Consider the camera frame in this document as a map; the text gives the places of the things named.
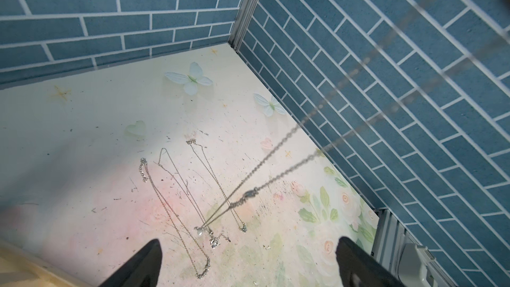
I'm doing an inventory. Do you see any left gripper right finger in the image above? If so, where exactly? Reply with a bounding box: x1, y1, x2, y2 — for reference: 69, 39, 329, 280
335, 237, 404, 287

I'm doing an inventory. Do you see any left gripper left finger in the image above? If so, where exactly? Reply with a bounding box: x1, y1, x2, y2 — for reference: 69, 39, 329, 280
100, 239, 163, 287

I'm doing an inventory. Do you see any silver chain necklace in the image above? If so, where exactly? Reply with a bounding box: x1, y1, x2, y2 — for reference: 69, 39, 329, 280
138, 157, 212, 280
194, 0, 510, 237
157, 147, 232, 250

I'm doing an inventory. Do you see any wooden jewelry display stand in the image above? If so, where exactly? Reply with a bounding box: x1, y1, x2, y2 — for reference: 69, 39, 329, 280
1, 240, 90, 286

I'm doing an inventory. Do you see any aluminium front rail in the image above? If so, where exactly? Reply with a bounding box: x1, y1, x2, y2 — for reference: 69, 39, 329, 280
371, 209, 410, 268

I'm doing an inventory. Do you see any white plastic bracket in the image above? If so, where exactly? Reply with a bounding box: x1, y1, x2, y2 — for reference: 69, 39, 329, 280
397, 243, 456, 287

